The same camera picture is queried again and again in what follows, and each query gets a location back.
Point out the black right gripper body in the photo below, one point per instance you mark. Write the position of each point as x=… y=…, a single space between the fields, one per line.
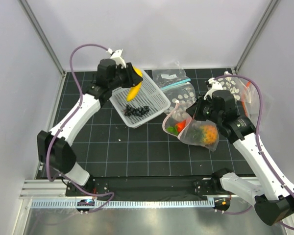
x=204 y=111

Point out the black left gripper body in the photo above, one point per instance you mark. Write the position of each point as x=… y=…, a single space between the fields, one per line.
x=121 y=79

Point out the yellow toy banana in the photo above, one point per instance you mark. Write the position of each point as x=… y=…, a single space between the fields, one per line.
x=135 y=90

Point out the white perforated plastic basket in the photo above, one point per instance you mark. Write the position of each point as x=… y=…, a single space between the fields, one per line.
x=149 y=95

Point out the pink-zipper clear zip bag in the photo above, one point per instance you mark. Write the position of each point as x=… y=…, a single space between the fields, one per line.
x=178 y=114

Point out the orange toy pineapple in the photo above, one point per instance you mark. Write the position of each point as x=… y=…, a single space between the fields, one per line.
x=203 y=135

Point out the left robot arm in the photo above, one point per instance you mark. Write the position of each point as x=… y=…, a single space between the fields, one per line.
x=55 y=146

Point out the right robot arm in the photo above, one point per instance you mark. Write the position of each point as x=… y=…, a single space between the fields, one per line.
x=273 y=199

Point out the white-dotted clear zip bag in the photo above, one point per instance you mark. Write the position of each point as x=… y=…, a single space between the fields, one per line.
x=179 y=93

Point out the blue-zipper clear zip bag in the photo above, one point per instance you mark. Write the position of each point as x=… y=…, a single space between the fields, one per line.
x=169 y=77

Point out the orange-zipper clear zip bag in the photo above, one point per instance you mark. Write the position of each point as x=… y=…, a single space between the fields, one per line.
x=241 y=92

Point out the dark purple grape bunch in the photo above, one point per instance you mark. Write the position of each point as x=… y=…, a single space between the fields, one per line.
x=132 y=111

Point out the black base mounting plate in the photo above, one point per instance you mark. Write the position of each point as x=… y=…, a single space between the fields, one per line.
x=158 y=188

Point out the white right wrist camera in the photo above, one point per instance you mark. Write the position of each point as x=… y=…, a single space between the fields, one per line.
x=213 y=85

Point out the aluminium frame rail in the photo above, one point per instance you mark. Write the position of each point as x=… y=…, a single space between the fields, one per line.
x=42 y=189

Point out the slotted cable duct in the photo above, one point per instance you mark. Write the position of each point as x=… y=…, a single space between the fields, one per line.
x=88 y=204

